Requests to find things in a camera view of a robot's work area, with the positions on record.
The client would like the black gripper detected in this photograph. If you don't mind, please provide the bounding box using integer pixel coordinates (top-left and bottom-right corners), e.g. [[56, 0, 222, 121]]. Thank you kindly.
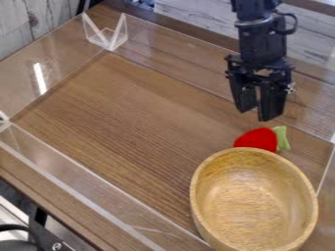
[[226, 14, 296, 122]]

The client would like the red felt strawberry toy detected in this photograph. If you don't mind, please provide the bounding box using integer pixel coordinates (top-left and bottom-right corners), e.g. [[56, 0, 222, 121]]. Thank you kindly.
[[234, 125, 291, 153]]

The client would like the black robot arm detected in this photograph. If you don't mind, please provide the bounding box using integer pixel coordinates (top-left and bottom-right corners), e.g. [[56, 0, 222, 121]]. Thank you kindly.
[[226, 0, 299, 122]]

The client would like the oval wooden bowl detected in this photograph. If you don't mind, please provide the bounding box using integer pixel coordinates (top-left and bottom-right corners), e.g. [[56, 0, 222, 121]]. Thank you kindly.
[[189, 147, 318, 251]]

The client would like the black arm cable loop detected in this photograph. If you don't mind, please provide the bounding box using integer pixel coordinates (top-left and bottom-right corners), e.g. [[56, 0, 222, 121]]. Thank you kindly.
[[274, 11, 299, 35]]

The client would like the clear acrylic corner bracket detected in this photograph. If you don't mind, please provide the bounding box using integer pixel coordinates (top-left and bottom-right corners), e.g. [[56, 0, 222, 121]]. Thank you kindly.
[[81, 14, 128, 51]]

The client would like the black table clamp bracket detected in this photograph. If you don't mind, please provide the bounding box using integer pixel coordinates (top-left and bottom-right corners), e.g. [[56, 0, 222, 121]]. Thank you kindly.
[[29, 208, 75, 251]]

